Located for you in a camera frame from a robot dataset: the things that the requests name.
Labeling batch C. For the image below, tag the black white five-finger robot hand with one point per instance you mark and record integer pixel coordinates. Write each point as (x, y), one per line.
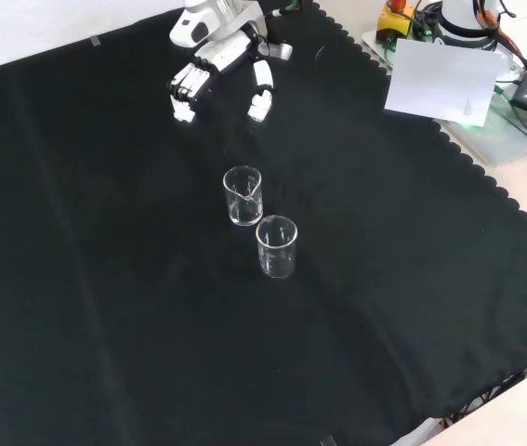
(226, 51)

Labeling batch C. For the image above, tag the clear glass beaker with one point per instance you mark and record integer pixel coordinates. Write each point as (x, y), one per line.
(277, 269)
(244, 216)

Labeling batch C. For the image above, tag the clear tape strip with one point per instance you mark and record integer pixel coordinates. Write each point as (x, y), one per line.
(96, 41)

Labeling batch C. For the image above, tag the yellow stop button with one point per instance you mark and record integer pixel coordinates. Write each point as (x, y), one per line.
(393, 23)

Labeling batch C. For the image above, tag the black bench cloth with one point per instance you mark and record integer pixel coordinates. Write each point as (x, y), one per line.
(105, 232)

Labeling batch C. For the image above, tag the pale board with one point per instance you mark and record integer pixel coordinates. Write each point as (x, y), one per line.
(444, 83)

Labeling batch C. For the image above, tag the grey tape strip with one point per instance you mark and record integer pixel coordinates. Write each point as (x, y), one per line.
(328, 440)

